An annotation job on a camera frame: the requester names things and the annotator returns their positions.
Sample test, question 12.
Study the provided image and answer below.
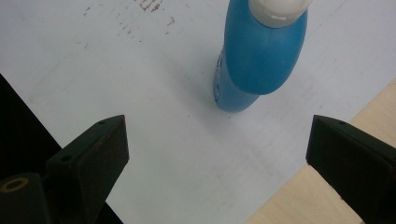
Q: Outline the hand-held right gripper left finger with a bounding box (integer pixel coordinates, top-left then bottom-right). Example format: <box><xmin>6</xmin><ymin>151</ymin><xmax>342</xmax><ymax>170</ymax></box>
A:
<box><xmin>45</xmin><ymin>114</ymin><xmax>131</xmax><ymax>224</ymax></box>

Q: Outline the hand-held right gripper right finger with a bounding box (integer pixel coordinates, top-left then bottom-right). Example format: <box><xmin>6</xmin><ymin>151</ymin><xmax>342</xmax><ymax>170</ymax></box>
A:
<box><xmin>305</xmin><ymin>114</ymin><xmax>396</xmax><ymax>224</ymax></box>

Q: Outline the blue transparent cup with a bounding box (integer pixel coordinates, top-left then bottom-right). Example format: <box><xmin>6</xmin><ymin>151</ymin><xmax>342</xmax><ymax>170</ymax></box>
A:
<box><xmin>213</xmin><ymin>0</ymin><xmax>314</xmax><ymax>114</ymax></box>

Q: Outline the white paper sheet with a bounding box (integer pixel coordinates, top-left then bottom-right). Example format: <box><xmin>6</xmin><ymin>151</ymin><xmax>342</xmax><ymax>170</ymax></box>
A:
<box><xmin>0</xmin><ymin>0</ymin><xmax>396</xmax><ymax>224</ymax></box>

